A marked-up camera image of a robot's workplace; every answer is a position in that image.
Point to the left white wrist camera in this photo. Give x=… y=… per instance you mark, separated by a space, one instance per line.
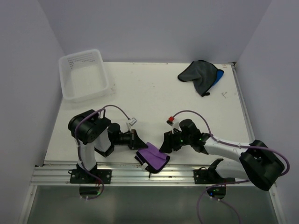
x=130 y=123

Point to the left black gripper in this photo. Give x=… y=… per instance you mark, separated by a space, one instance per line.
x=135 y=141

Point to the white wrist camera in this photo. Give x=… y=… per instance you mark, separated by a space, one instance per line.
x=174 y=123
x=130 y=123

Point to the purple towel black trim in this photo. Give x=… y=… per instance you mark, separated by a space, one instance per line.
x=151 y=159

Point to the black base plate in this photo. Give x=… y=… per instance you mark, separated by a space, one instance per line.
x=206 y=176
x=79 y=176

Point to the aluminium table edge rail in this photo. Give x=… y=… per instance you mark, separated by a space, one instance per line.
x=237 y=121

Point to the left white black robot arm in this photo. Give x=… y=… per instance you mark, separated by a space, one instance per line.
x=96 y=134

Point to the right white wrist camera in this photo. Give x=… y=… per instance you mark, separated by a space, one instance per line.
x=174 y=123

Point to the white plastic basket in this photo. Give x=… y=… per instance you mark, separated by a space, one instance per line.
x=83 y=76

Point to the aluminium mounting rail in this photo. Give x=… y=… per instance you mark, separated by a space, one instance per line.
x=122 y=175

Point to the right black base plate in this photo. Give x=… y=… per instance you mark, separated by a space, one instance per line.
x=206 y=176

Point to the blue towel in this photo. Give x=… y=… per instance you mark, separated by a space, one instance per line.
x=219 y=75

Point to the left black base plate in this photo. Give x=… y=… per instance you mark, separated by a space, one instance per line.
x=79 y=176

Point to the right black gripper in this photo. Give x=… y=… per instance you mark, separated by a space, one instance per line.
x=169 y=143

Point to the grey towel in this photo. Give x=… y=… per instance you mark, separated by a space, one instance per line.
x=202 y=74

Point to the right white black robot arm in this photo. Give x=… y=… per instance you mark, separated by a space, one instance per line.
x=251 y=162

